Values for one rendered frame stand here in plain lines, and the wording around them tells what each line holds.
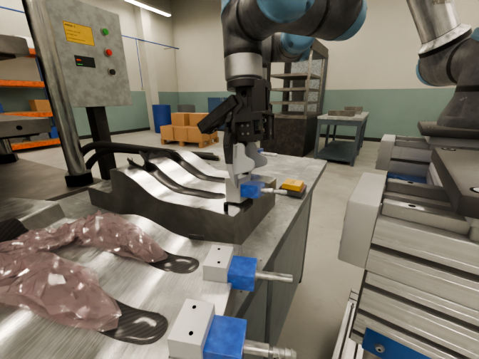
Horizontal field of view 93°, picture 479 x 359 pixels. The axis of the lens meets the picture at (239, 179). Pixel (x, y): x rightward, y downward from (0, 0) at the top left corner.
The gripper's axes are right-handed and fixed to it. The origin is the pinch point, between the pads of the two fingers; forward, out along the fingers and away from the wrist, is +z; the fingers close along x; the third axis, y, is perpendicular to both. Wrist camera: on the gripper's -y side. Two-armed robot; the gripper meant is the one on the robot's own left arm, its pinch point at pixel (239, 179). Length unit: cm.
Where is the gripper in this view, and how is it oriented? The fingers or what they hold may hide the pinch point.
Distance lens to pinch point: 50.2
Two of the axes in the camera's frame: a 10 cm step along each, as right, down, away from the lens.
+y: 8.8, 0.5, -4.6
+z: 0.5, 9.8, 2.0
